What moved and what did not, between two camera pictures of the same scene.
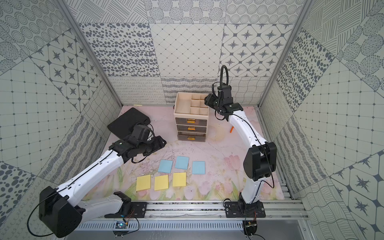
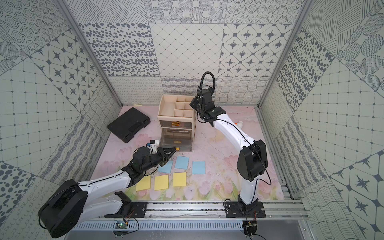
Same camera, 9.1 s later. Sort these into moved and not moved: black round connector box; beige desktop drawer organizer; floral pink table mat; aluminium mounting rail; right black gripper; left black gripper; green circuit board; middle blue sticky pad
Moved: left black gripper; right black gripper; beige desktop drawer organizer
Not moved: middle blue sticky pad; green circuit board; floral pink table mat; black round connector box; aluminium mounting rail
